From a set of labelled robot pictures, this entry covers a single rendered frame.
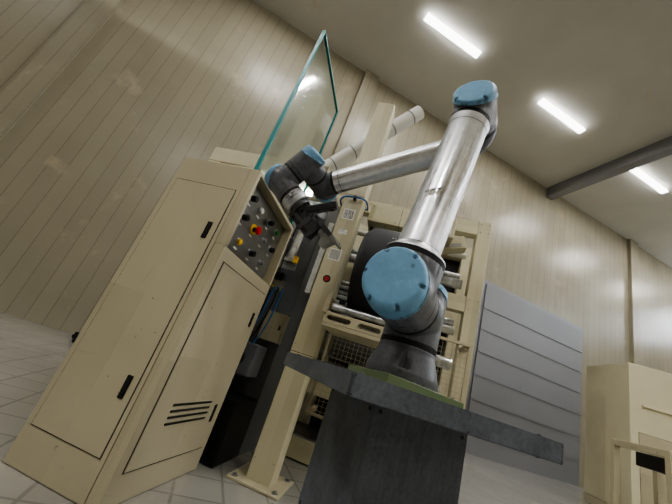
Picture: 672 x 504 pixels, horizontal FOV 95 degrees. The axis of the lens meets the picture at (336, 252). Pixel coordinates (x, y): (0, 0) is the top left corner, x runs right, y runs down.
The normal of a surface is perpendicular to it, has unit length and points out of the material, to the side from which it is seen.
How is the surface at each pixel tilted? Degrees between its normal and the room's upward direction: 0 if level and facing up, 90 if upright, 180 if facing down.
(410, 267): 93
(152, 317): 90
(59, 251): 90
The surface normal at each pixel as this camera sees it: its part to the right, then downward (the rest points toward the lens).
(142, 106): 0.36, -0.22
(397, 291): -0.44, -0.40
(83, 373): -0.13, -0.40
